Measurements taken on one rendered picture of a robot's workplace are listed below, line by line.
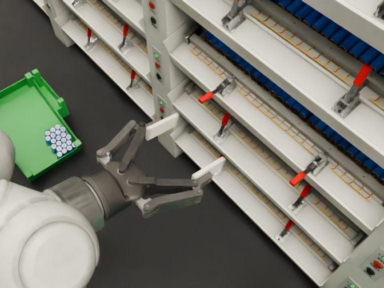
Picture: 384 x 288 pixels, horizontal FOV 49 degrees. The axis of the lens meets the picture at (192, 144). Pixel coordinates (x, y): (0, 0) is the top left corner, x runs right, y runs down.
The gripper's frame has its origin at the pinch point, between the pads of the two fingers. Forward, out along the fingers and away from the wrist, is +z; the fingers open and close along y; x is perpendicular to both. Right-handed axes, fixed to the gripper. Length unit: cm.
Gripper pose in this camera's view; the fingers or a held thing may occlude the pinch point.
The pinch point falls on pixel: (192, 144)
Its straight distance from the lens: 74.4
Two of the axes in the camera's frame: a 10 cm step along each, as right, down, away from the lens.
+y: 6.5, 6.4, -4.2
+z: 7.4, -4.2, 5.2
